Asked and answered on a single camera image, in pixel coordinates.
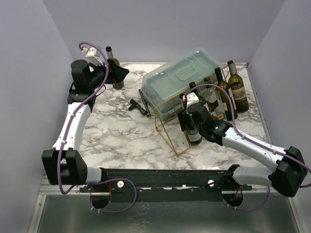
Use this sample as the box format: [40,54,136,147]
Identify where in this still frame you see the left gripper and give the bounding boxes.
[88,58,129,90]

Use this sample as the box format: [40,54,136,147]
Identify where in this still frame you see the green wine bottle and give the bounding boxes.
[105,46,124,90]
[189,82,207,107]
[227,60,249,113]
[178,93,202,145]
[214,67,238,121]

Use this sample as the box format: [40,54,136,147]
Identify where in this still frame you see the clear square glass bottle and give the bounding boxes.
[204,85,225,120]

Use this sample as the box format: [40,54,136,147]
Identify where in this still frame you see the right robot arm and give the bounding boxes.
[178,103,308,197]

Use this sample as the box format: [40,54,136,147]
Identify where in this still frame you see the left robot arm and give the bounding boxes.
[42,59,129,192]

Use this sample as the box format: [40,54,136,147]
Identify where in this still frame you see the black T-shaped tool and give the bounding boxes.
[128,99,145,116]

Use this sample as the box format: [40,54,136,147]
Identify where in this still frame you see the clear plastic storage box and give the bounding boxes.
[141,48,224,121]

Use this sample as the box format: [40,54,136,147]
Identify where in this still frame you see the dark metal bar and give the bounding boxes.
[138,89,151,117]

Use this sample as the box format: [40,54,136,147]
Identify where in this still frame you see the gold wire wine rack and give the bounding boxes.
[154,63,243,158]

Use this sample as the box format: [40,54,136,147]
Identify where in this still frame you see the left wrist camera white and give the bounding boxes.
[81,46,104,66]

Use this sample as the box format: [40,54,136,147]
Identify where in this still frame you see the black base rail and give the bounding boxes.
[80,165,252,202]

